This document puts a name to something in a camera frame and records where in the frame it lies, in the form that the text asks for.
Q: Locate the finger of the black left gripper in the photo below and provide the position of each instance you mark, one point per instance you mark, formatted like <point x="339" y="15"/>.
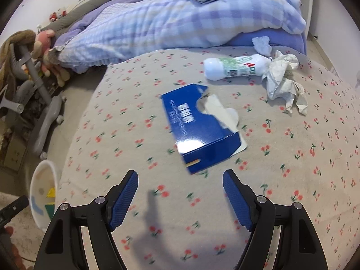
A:
<point x="10" y="211"/>

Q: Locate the crumpled white paper wrapper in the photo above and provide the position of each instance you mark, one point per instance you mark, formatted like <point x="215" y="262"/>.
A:
<point x="280" y="83"/>

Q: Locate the brown plush blanket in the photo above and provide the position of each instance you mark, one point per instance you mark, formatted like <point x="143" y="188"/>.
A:
<point x="26" y="38"/>

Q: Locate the white green-label bottle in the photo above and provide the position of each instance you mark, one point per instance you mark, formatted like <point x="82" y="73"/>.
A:
<point x="216" y="69"/>

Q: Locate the grey long pillow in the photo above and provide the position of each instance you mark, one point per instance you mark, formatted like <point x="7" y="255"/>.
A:
<point x="62" y="25"/>

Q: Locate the blue cardboard box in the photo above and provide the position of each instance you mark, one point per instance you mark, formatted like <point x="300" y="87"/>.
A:
<point x="205" y="132"/>

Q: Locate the crumpled white tissue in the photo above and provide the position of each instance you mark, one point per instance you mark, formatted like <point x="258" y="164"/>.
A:
<point x="262" y="45"/>

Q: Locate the small red white plush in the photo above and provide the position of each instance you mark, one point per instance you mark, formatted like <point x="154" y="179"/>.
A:
<point x="59" y="13"/>

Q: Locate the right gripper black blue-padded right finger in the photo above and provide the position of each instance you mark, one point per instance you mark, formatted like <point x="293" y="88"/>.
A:
<point x="299" y="246"/>

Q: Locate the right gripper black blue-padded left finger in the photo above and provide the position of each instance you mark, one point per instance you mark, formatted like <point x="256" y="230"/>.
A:
<point x="62" y="246"/>

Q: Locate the white trash bin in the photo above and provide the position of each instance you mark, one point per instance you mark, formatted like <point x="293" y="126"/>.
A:
<point x="43" y="191"/>

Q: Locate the pink plush monkey toy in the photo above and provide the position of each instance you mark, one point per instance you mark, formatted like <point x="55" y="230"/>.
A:
<point x="42" y="47"/>

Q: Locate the purple blanket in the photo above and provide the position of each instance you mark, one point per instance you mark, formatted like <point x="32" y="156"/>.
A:
<point x="278" y="37"/>

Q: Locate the blue plaid quilt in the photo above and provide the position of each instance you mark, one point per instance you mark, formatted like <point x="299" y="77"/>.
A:
<point x="124" y="30"/>

